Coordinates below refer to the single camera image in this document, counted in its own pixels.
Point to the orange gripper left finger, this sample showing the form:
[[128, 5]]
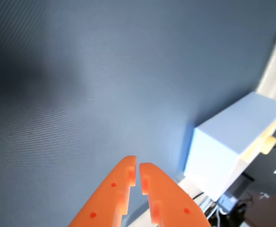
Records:
[[105, 201]]

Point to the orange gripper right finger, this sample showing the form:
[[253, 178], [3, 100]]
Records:
[[171, 203]]

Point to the yellow block with embossed number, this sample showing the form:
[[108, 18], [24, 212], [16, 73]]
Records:
[[268, 143]]

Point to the white open box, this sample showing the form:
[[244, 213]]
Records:
[[218, 146]]

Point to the black case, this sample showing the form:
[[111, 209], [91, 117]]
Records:
[[270, 184]]

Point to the grey textured mat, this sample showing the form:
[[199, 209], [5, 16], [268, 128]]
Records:
[[105, 71]]

